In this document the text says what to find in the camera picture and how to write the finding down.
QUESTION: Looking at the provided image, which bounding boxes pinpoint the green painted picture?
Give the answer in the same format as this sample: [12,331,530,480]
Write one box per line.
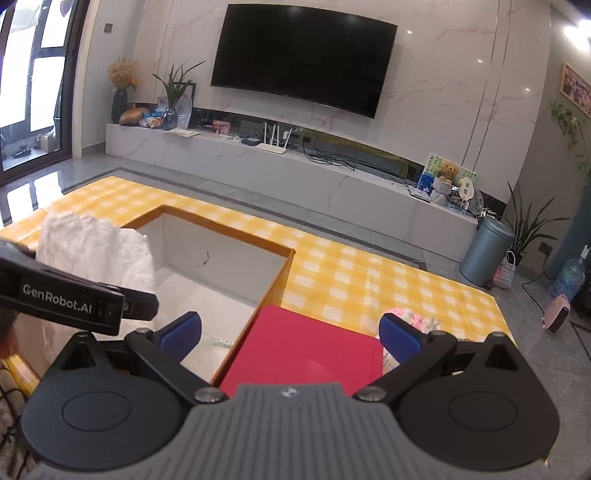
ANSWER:
[418,154,478,195]

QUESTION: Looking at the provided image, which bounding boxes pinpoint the grey striped cloth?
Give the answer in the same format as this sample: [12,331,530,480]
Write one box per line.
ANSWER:
[0,369,34,468]

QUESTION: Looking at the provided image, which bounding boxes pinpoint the green plant in glass vase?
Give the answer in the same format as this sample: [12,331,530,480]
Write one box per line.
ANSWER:
[152,61,206,130]

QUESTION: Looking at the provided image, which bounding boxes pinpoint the black floor cable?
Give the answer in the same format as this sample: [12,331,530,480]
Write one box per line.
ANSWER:
[522,258,555,319]

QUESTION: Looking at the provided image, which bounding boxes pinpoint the pink space heater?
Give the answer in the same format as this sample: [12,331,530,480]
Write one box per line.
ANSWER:
[543,294,574,334]

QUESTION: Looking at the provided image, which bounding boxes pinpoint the grey metal trash can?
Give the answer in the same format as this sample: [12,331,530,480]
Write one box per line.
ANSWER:
[459,216,515,287]

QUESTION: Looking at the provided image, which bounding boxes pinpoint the hanging vine plant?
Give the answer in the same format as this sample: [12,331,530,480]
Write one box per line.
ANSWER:
[550,100,591,174]

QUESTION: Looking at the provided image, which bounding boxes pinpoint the framed wall picture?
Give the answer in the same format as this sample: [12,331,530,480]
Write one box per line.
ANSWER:
[558,61,591,116]

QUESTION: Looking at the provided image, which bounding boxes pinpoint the large blue water bottle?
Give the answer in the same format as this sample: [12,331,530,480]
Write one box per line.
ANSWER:
[549,247,591,304]

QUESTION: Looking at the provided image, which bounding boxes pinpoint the white cardboard box orange rim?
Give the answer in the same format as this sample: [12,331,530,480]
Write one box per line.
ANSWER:
[39,205,296,387]

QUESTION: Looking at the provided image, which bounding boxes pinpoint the black cables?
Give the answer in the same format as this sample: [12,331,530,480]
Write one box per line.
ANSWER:
[302,148,356,172]

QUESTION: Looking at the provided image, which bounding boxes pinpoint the dark vase with dried flowers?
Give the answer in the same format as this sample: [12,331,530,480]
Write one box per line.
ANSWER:
[107,58,140,126]

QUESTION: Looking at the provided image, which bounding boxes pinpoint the brown teddy bear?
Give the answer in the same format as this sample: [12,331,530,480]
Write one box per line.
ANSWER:
[434,162,461,206]

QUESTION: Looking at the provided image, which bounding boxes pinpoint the potted long-leaf plant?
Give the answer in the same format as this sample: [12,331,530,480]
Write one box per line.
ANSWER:
[505,182,571,269]

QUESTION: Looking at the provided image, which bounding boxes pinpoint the black wall television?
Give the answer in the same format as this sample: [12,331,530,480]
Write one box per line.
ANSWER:
[210,4,399,120]

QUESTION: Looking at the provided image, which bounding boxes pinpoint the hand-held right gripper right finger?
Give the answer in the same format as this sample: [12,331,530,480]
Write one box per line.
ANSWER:
[353,313,532,405]

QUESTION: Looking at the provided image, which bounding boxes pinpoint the pink plush toy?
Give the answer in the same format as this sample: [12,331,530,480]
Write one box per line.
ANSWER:
[376,307,446,373]

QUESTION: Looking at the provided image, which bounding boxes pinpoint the brown rounded object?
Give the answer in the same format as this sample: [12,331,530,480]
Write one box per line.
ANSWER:
[119,107,151,127]

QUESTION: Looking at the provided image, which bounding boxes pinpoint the white cloth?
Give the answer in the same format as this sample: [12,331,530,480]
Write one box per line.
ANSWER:
[36,211,158,370]

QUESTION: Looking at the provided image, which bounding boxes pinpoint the yellow checkered tablecloth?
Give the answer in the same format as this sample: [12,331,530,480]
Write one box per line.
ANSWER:
[0,175,517,402]

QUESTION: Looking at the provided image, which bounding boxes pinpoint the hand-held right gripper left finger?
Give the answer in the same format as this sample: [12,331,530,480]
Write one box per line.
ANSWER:
[48,311,227,406]

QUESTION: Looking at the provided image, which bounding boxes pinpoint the white router with antennas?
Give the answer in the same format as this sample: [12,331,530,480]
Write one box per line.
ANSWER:
[255,124,297,156]

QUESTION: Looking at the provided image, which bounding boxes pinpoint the red flat lid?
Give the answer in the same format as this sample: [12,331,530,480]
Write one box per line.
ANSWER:
[219,305,387,398]

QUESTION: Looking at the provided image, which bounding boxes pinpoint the glass sliding door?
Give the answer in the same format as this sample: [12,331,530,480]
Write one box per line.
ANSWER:
[0,0,91,186]

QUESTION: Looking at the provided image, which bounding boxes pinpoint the white marble television cabinet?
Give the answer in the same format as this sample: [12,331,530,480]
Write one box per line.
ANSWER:
[105,122,479,278]

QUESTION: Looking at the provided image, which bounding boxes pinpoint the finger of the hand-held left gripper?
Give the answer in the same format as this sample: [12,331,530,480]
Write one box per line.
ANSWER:
[121,288,160,323]

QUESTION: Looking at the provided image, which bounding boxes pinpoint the woven pastel basket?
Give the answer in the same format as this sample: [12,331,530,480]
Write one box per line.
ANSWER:
[493,250,517,289]

